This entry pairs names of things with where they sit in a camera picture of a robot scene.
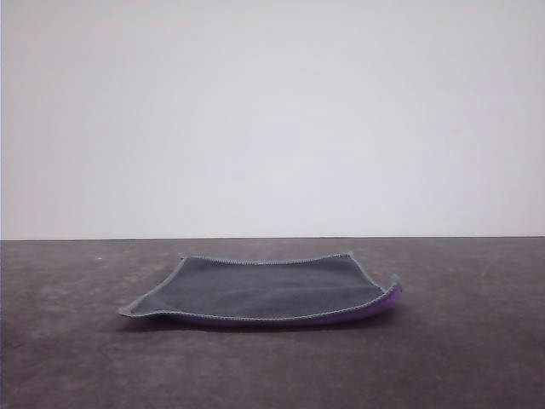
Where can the purple towel with grey hem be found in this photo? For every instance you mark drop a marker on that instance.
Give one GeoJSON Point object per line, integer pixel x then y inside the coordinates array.
{"type": "Point", "coordinates": [272, 289]}

